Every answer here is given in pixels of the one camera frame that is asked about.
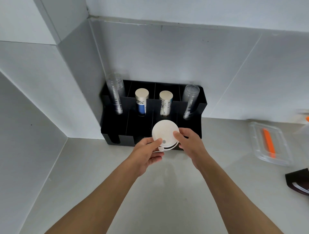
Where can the person's right hand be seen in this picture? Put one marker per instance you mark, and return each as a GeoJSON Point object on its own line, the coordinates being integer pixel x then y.
{"type": "Point", "coordinates": [193, 147]}

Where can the person's left hand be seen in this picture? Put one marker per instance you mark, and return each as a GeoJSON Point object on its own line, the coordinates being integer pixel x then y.
{"type": "Point", "coordinates": [140, 158]}

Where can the person's right thumb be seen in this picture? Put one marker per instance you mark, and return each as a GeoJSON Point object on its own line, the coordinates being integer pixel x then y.
{"type": "Point", "coordinates": [181, 133]}

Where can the person's left thumb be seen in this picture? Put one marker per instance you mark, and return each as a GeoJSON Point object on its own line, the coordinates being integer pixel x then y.
{"type": "Point", "coordinates": [153, 142]}

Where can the white round cup lid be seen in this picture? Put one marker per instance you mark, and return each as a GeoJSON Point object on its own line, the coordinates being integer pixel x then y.
{"type": "Point", "coordinates": [164, 131]}
{"type": "Point", "coordinates": [174, 146]}

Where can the person's left forearm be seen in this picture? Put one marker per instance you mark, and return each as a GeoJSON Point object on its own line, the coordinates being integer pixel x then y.
{"type": "Point", "coordinates": [96, 205]}

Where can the person's right forearm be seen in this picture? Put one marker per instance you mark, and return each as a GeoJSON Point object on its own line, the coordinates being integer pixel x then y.
{"type": "Point", "coordinates": [231, 200]}

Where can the black cup organizer rack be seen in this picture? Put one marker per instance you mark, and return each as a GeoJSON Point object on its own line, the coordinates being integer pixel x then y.
{"type": "Point", "coordinates": [135, 125]}

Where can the stack of clear plastic cups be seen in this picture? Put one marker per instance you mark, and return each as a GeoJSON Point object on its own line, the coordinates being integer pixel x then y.
{"type": "Point", "coordinates": [189, 101]}
{"type": "Point", "coordinates": [115, 92]}

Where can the grey print paper cup stack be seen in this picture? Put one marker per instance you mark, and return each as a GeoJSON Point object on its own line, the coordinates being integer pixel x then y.
{"type": "Point", "coordinates": [165, 102]}

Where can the blue print paper cup stack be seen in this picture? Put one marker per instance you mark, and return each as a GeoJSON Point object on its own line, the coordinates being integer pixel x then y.
{"type": "Point", "coordinates": [141, 100]}

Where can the orange tool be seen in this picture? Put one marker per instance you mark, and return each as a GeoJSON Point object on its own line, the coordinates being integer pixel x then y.
{"type": "Point", "coordinates": [269, 143]}

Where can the clear plastic container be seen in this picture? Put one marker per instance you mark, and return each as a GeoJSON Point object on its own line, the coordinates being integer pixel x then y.
{"type": "Point", "coordinates": [280, 144]}

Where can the dark brown box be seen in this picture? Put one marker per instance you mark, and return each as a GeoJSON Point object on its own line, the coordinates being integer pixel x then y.
{"type": "Point", "coordinates": [298, 179]}

